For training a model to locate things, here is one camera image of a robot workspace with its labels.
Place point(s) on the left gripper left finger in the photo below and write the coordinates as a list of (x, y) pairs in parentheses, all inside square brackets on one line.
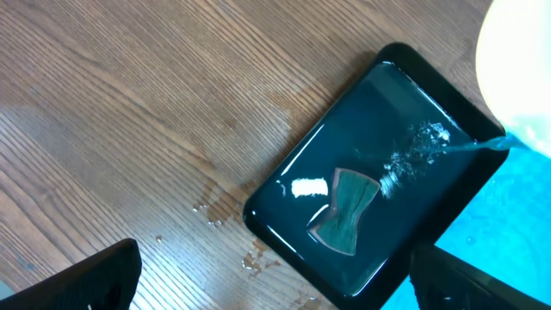
[(106, 280)]

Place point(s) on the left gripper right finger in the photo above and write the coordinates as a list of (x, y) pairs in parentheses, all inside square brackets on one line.
[(442, 281)]

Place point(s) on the teal plastic tray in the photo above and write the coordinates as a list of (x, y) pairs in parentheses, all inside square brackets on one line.
[(505, 229)]

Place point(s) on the black plastic tray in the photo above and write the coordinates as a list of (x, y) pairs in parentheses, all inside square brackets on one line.
[(404, 125)]

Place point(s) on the green plate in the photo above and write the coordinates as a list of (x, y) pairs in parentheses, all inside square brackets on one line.
[(512, 64)]

